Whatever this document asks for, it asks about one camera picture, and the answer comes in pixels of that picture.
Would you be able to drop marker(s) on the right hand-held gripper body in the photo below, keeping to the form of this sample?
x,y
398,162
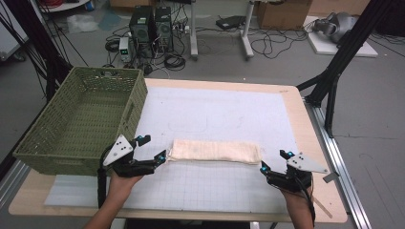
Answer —
x,y
294,179

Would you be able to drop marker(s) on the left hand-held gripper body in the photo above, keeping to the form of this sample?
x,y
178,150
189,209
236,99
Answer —
x,y
127,167

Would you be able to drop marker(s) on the cream towel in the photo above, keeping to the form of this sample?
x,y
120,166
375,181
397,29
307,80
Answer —
x,y
213,151

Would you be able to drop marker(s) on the person's left hand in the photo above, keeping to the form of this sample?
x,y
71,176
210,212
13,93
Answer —
x,y
122,184

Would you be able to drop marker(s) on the person's right hand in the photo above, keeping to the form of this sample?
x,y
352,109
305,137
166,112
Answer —
x,y
296,198

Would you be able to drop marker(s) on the grey tape piece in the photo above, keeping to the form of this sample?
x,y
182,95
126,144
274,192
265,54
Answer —
x,y
331,177

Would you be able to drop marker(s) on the green woven basket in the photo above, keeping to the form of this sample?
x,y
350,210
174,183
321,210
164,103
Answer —
x,y
79,117

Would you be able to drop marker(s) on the white grid mat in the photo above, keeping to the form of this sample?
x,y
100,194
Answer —
x,y
216,111

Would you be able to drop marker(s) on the grey power supply unit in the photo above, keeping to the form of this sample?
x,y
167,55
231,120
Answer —
x,y
124,49

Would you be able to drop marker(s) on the large black computer tower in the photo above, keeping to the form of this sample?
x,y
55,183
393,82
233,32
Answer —
x,y
141,30

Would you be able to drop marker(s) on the slim black computer tower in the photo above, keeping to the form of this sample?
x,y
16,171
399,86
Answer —
x,y
164,28

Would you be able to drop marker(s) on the white floor board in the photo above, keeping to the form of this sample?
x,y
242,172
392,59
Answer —
x,y
328,47

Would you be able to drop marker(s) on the white desk leg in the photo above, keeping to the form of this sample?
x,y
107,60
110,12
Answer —
x,y
246,35
193,31

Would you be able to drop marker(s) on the clear plastic bag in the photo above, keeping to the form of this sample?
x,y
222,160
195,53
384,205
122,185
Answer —
x,y
82,24

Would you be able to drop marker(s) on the grey headset device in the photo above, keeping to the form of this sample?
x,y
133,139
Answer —
x,y
337,27

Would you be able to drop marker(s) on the brown cardboard box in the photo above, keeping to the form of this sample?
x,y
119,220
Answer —
x,y
283,14

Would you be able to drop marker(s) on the flat black device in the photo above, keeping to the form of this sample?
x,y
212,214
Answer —
x,y
230,22

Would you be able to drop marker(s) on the white cabinet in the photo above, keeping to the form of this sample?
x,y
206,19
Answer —
x,y
11,35

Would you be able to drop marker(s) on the aluminium rail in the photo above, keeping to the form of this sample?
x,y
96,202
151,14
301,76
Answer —
x,y
342,165

